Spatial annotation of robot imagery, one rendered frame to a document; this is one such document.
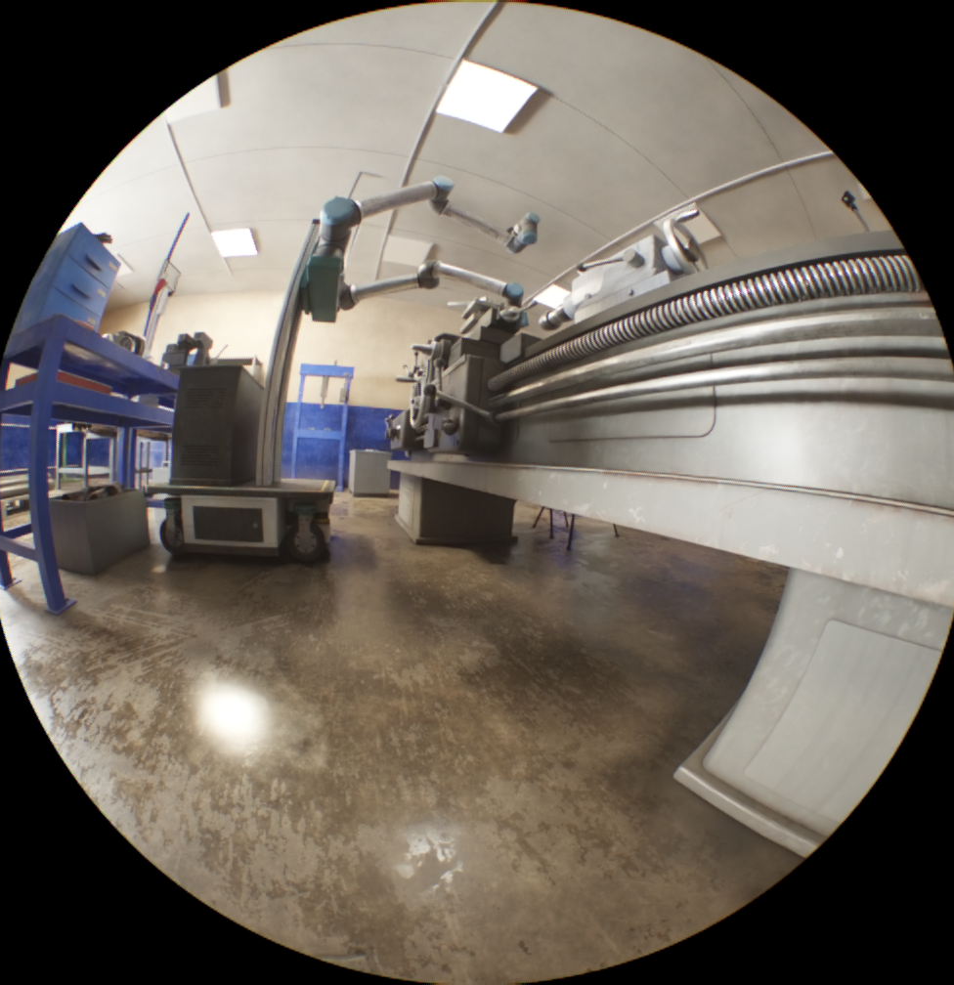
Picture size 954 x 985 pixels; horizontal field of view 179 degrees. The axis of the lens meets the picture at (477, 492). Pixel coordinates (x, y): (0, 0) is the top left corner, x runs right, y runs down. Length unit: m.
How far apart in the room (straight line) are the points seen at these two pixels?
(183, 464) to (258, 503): 0.44
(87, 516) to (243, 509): 0.73
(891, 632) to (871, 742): 0.14
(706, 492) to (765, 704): 0.32
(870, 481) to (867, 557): 0.19
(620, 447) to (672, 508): 0.30
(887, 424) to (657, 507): 0.35
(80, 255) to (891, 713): 2.08
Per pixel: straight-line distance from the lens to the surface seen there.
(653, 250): 0.94
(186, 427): 1.53
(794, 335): 0.44
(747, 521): 0.31
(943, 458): 0.52
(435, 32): 3.02
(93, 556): 1.53
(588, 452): 0.68
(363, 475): 3.77
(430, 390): 0.83
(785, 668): 0.48
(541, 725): 0.63
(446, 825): 0.49
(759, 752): 0.55
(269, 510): 1.31
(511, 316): 1.11
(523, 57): 3.02
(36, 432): 1.21
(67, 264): 1.52
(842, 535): 0.30
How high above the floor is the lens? 0.45
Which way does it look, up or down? 5 degrees down
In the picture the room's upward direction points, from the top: 4 degrees clockwise
